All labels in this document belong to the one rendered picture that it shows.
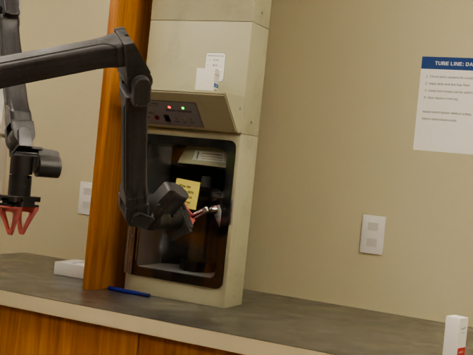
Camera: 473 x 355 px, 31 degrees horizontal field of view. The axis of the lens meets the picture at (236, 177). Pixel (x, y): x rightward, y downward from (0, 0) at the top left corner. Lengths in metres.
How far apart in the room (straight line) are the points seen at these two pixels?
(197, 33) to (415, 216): 0.83
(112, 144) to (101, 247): 0.29
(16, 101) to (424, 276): 1.25
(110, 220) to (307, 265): 0.64
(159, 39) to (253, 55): 0.29
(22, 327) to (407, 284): 1.10
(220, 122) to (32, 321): 0.72
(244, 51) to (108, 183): 0.53
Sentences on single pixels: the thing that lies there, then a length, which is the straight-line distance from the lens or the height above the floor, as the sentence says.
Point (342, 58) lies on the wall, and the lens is 2.68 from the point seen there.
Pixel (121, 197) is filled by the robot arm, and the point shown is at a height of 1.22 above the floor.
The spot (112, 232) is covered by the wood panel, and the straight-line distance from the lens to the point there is 2.49.
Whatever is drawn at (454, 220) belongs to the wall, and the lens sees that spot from 2.55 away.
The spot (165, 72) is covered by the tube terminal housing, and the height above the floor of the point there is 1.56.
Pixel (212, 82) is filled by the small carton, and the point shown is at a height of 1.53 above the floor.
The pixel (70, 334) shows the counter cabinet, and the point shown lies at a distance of 2.27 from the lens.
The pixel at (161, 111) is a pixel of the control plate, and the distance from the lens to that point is 2.35.
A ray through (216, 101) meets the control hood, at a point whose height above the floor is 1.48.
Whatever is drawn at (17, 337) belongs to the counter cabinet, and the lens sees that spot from 2.38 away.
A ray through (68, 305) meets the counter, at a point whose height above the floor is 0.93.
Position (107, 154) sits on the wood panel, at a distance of 2.42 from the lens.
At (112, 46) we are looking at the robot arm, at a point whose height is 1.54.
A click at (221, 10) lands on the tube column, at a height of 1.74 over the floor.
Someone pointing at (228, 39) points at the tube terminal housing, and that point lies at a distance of 2.36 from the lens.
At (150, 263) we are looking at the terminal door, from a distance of 2.42.
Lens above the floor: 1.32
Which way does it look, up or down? 1 degrees down
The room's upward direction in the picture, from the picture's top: 6 degrees clockwise
